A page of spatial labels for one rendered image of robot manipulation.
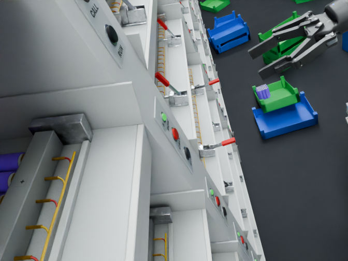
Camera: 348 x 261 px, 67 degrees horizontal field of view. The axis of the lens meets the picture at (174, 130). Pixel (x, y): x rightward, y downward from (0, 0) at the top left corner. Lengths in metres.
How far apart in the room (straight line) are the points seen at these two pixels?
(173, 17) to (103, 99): 0.73
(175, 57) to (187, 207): 0.45
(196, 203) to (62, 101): 0.23
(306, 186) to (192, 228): 1.05
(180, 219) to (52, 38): 0.29
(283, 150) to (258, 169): 0.17
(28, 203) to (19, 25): 0.13
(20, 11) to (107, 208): 0.16
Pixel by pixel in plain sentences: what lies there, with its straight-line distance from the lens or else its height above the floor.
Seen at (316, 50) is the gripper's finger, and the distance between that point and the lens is 0.67.
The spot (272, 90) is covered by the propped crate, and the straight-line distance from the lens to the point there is 1.84.
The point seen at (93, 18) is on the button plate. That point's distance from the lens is 0.25.
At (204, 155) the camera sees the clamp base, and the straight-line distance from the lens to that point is 0.69.
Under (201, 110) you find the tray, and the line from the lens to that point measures 0.83.
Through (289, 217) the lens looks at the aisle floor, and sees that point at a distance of 1.33.
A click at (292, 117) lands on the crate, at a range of 1.66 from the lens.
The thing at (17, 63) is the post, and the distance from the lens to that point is 0.25.
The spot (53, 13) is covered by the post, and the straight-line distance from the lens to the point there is 0.22.
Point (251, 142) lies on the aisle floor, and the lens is 1.58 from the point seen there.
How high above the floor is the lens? 1.22
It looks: 41 degrees down
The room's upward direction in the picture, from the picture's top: 32 degrees counter-clockwise
